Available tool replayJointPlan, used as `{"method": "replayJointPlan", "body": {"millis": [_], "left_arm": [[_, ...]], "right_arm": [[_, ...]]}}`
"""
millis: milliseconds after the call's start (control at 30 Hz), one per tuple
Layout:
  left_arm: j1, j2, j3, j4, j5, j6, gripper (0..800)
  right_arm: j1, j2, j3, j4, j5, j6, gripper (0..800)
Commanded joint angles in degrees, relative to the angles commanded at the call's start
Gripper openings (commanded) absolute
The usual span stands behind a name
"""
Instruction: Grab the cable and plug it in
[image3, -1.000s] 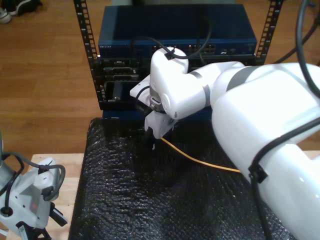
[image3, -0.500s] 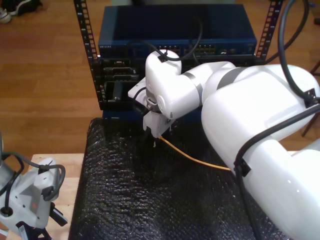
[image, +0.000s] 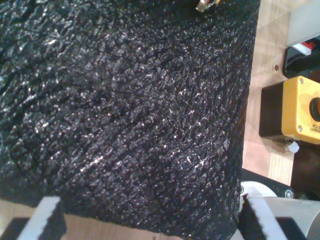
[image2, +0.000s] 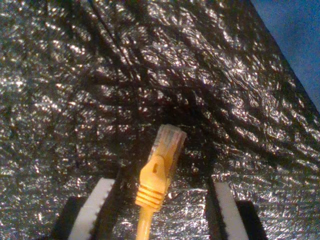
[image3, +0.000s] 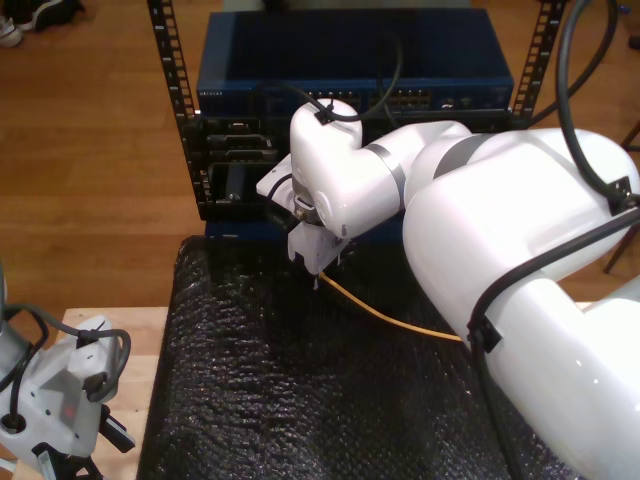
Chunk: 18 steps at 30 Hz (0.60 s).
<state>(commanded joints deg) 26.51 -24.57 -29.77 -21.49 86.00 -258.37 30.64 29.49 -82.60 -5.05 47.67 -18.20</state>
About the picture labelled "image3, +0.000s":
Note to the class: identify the blue network switch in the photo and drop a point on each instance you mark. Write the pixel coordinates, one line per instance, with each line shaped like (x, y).
(300, 50)

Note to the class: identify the blue rack base unit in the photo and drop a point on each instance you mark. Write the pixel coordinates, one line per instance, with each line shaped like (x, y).
(240, 229)

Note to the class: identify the small blue object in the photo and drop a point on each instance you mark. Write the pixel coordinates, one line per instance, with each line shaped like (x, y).
(622, 8)

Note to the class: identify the black perforated rack upright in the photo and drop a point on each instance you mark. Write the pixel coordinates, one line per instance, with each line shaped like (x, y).
(172, 55)
(542, 35)

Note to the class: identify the white sneaker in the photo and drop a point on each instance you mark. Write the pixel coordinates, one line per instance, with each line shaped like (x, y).
(7, 32)

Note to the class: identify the black bubble mat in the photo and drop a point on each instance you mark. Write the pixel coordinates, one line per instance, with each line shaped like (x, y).
(275, 375)

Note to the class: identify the black shoe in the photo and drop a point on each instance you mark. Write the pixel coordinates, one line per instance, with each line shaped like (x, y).
(50, 12)

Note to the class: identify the black rack server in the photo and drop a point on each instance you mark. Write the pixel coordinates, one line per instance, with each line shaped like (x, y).
(230, 142)

